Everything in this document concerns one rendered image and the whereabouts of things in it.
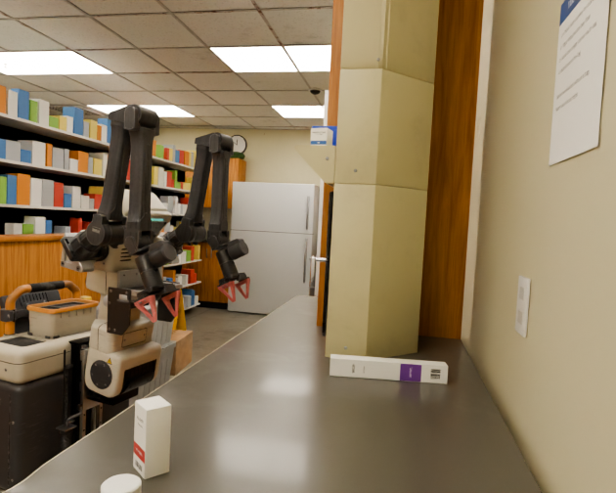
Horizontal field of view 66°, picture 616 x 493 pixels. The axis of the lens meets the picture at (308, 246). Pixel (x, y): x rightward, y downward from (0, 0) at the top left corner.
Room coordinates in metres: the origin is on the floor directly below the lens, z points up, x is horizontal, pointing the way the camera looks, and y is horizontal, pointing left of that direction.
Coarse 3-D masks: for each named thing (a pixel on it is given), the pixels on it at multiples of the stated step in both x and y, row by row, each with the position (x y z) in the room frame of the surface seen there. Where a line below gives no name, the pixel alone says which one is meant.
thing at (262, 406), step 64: (192, 384) 1.00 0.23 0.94; (256, 384) 1.02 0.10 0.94; (320, 384) 1.04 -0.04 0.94; (384, 384) 1.06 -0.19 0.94; (448, 384) 1.09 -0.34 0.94; (128, 448) 0.71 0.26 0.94; (192, 448) 0.72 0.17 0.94; (256, 448) 0.73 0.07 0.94; (320, 448) 0.74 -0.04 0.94; (384, 448) 0.75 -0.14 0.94; (448, 448) 0.77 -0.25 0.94; (512, 448) 0.78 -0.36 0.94
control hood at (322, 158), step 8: (304, 152) 1.28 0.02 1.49; (312, 152) 1.28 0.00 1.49; (320, 152) 1.27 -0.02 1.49; (328, 152) 1.27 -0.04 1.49; (312, 160) 1.28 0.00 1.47; (320, 160) 1.27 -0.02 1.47; (328, 160) 1.27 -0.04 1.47; (312, 168) 1.28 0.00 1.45; (320, 168) 1.27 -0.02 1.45; (328, 168) 1.27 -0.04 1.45; (320, 176) 1.27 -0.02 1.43; (328, 176) 1.27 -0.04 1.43
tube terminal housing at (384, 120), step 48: (384, 96) 1.25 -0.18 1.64; (432, 96) 1.35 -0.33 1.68; (336, 144) 1.26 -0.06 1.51; (384, 144) 1.26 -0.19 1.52; (336, 192) 1.26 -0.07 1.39; (384, 192) 1.26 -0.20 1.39; (336, 240) 1.26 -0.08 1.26; (384, 240) 1.27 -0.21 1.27; (336, 288) 1.26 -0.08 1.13; (384, 288) 1.27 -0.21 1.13; (336, 336) 1.26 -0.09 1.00; (384, 336) 1.28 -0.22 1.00
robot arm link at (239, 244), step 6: (210, 240) 1.82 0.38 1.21; (216, 240) 1.81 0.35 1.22; (234, 240) 1.80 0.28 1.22; (240, 240) 1.80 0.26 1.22; (216, 246) 1.80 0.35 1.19; (222, 246) 1.82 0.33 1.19; (228, 246) 1.81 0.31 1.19; (234, 246) 1.79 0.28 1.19; (240, 246) 1.78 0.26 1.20; (246, 246) 1.82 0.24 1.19; (234, 252) 1.79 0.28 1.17; (240, 252) 1.78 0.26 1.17; (246, 252) 1.80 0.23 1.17; (234, 258) 1.80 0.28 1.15
